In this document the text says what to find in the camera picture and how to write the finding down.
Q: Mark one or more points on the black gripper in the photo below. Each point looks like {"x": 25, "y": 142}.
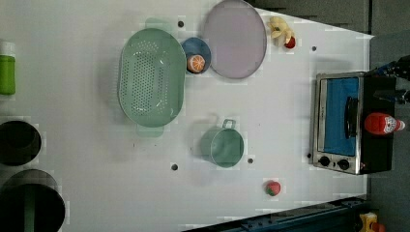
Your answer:
{"x": 395, "y": 70}

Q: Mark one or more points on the red ketchup bottle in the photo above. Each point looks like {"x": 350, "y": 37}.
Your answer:
{"x": 381, "y": 123}

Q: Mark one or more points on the silver black toaster oven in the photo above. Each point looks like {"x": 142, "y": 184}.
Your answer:
{"x": 340, "y": 141}

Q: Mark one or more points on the small red toy fruit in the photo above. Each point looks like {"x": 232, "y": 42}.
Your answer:
{"x": 291, "y": 44}

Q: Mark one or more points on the yellow banana peel toy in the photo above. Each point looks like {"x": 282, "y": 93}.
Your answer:
{"x": 280, "y": 28}

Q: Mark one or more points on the large lilac plate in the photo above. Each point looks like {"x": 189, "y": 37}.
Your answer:
{"x": 236, "y": 36}

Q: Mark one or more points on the strawberry toy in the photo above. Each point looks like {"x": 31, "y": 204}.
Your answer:
{"x": 273, "y": 188}

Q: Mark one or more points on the green metal mug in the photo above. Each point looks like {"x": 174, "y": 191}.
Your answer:
{"x": 224, "y": 146}

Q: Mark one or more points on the orange half toy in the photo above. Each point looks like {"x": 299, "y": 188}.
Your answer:
{"x": 196, "y": 63}

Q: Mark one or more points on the small blue bowl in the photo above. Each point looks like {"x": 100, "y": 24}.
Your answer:
{"x": 194, "y": 46}

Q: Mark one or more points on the green perforated colander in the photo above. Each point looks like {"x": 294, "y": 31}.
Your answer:
{"x": 151, "y": 79}

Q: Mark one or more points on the black round cup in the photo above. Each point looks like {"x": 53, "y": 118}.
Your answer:
{"x": 20, "y": 143}

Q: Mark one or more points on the green white bottle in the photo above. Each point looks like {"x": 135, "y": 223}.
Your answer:
{"x": 7, "y": 68}

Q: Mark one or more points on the large black round container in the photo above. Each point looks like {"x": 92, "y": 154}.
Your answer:
{"x": 30, "y": 202}

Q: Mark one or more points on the blue metal frame rail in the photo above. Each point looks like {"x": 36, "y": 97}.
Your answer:
{"x": 335, "y": 216}

